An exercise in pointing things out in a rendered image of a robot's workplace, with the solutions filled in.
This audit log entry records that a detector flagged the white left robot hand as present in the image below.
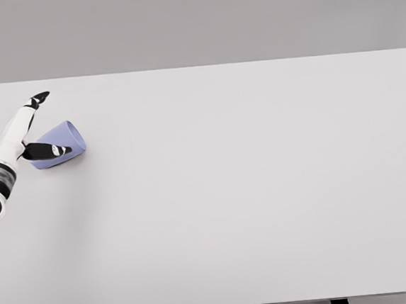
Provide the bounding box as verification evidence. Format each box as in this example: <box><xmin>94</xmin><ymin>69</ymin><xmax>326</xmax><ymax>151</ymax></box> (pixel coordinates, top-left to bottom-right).
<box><xmin>0</xmin><ymin>89</ymin><xmax>74</xmax><ymax>166</ymax></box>

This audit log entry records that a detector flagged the lavender plastic cup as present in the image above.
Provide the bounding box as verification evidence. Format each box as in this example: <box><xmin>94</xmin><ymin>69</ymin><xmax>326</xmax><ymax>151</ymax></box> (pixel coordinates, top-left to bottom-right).
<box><xmin>26</xmin><ymin>119</ymin><xmax>89</xmax><ymax>172</ymax></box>

